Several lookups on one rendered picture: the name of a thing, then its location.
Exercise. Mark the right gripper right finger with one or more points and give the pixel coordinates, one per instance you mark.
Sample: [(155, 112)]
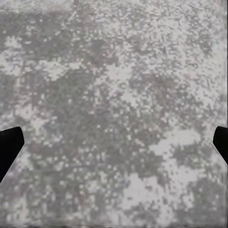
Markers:
[(220, 140)]

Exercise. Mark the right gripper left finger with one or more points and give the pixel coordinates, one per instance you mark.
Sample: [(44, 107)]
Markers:
[(11, 142)]

